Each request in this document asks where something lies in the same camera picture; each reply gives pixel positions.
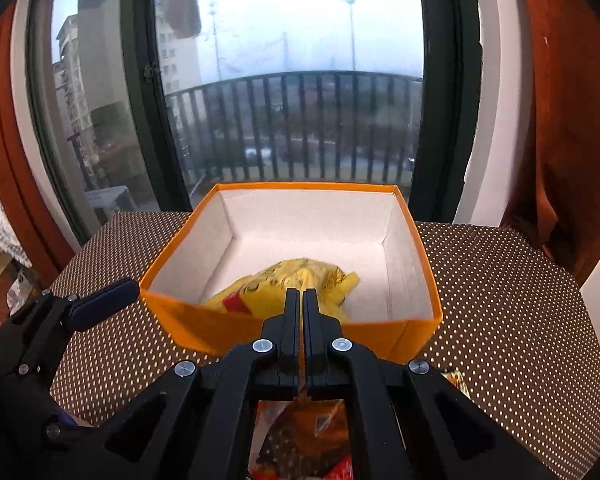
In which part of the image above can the red cartoon face snack bag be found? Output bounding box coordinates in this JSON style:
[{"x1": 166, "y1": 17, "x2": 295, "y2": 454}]
[{"x1": 249, "y1": 450, "x2": 356, "y2": 480}]

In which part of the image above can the large yellow snack bag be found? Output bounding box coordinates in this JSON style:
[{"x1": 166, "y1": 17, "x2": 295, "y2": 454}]
[{"x1": 201, "y1": 257, "x2": 361, "y2": 323}]

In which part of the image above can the clear orange snack packet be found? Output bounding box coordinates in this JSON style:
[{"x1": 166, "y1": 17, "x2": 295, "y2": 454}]
[{"x1": 294, "y1": 342, "x2": 311, "y2": 406}]

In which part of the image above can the small yellow snack packet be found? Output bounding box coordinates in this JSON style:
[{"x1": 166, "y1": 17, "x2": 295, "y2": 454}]
[{"x1": 441, "y1": 368, "x2": 471, "y2": 399}]

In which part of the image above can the dark brown snack packet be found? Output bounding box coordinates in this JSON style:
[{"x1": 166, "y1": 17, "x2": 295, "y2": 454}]
[{"x1": 248, "y1": 400, "x2": 353, "y2": 479}]

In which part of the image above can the brown polka dot tablecloth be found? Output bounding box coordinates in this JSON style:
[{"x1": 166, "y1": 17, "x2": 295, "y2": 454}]
[{"x1": 50, "y1": 222, "x2": 600, "y2": 479}]

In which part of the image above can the orange cardboard box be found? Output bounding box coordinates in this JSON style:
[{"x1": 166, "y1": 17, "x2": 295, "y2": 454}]
[{"x1": 140, "y1": 182, "x2": 443, "y2": 363}]

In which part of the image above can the left rust orange curtain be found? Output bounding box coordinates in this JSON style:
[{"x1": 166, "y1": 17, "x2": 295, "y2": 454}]
[{"x1": 0, "y1": 3, "x2": 74, "y2": 286}]

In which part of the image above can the rust orange curtain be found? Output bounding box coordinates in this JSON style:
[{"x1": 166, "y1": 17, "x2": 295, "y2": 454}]
[
  {"x1": 0, "y1": 3, "x2": 74, "y2": 286},
  {"x1": 502, "y1": 0, "x2": 600, "y2": 284}
]

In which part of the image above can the right rust orange curtain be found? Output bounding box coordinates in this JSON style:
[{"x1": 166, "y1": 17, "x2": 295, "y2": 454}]
[{"x1": 502, "y1": 0, "x2": 600, "y2": 284}]

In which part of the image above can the black balcony railing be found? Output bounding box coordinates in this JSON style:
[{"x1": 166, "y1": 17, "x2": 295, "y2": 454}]
[{"x1": 166, "y1": 70, "x2": 422, "y2": 188}]

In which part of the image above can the dark green window frame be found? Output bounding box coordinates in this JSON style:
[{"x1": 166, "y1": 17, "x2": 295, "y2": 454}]
[{"x1": 26, "y1": 0, "x2": 482, "y2": 243}]

